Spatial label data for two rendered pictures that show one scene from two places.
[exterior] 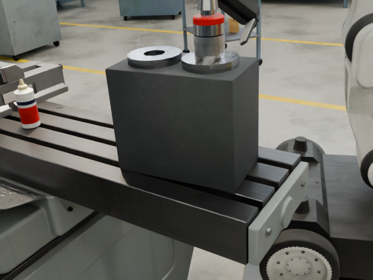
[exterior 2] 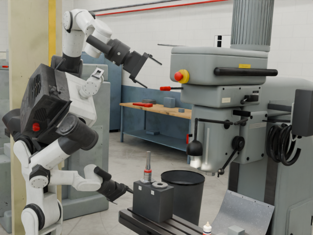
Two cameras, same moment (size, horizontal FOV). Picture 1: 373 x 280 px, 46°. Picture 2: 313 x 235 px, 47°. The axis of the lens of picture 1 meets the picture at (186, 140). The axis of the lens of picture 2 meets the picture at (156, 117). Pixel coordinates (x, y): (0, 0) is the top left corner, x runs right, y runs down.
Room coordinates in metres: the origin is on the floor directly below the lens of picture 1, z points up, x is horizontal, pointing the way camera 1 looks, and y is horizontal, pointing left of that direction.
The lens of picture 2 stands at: (2.67, 0.48, 1.82)
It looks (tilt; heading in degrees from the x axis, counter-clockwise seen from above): 9 degrees down; 194
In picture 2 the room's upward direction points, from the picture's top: 2 degrees clockwise
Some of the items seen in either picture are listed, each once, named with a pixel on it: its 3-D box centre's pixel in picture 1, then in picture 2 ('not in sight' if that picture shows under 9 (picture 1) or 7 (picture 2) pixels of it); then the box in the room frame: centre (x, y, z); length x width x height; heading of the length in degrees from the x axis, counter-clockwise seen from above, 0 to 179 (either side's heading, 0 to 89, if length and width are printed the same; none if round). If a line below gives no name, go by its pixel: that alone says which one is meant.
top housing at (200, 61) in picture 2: not in sight; (219, 66); (0.93, 0.35, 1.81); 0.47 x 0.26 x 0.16; 146
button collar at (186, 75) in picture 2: not in sight; (182, 76); (1.13, 0.21, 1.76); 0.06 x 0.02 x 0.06; 56
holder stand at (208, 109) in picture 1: (185, 113); (153, 198); (0.69, 0.00, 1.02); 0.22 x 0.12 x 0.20; 62
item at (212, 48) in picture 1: (209, 39); (147, 176); (0.67, -0.05, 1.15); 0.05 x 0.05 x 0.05
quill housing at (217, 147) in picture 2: not in sight; (213, 136); (0.93, 0.35, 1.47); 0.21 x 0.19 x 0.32; 56
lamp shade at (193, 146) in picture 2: not in sight; (194, 147); (1.13, 0.28, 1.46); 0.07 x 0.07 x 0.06
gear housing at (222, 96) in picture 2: not in sight; (221, 93); (0.90, 0.37, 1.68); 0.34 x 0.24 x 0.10; 146
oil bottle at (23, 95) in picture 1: (26, 102); (207, 231); (0.93, 0.35, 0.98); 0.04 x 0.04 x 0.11
